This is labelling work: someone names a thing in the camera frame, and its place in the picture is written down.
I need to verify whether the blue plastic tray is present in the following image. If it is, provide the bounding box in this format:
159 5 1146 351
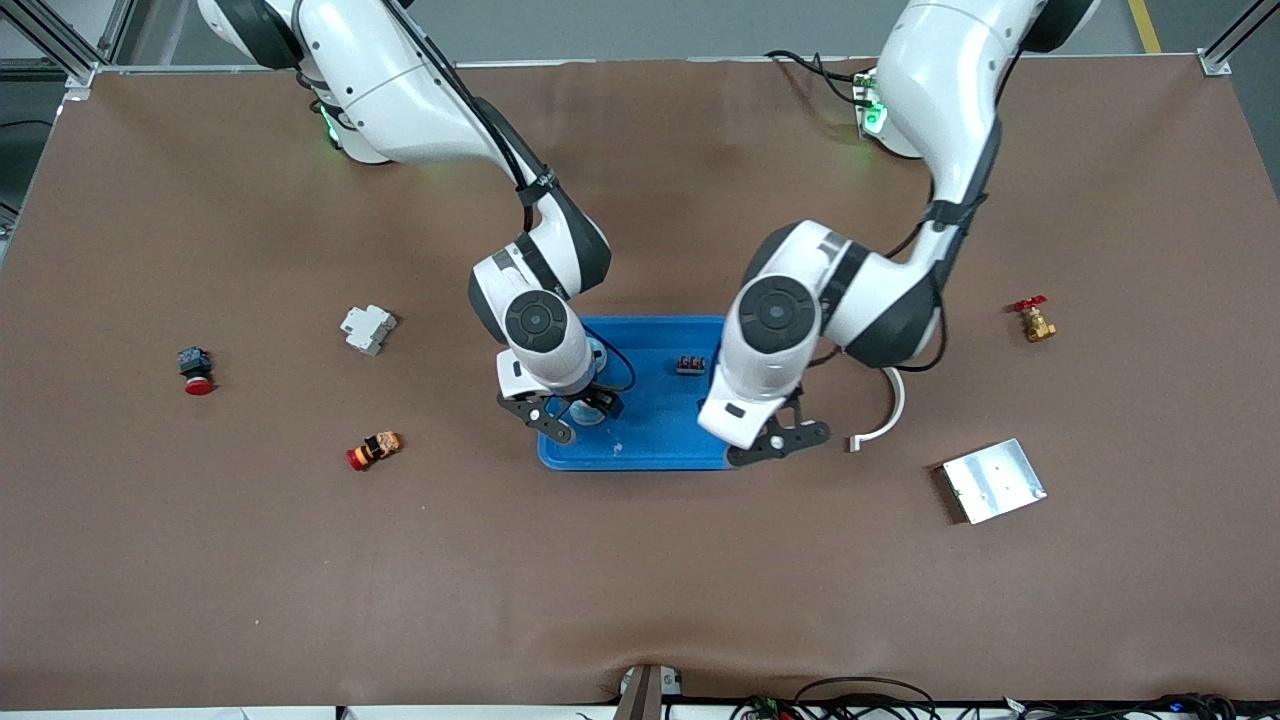
537 316 748 472

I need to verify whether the white circuit breaker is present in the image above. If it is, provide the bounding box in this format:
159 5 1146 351
339 304 399 358

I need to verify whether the red yellow emergency stop button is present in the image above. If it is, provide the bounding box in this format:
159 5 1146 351
346 431 403 473

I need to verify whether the brown table cover mat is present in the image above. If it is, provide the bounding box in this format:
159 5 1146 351
0 55 1280 713

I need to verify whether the silver metal plate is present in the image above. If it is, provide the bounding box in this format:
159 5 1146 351
938 438 1048 526

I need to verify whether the red mushroom push button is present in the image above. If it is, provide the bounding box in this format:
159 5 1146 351
177 346 216 397

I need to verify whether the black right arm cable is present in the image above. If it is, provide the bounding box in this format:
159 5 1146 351
385 0 638 393

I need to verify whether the white curved plastic bracket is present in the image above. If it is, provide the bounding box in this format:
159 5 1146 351
848 366 908 453

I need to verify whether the grey metal clamp bracket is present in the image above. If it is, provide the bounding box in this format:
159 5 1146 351
613 663 686 720

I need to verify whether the black cable loop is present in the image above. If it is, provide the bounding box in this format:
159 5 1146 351
795 677 941 720

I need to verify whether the brass valve red handle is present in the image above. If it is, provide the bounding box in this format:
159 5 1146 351
1012 295 1058 344

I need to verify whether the black base cable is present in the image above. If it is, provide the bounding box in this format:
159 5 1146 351
765 48 871 106

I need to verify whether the aluminium frame profile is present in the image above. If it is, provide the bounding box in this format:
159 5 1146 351
0 0 136 101
1198 0 1280 76

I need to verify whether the tangled black cable bundle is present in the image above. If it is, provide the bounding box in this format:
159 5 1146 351
1000 692 1280 720

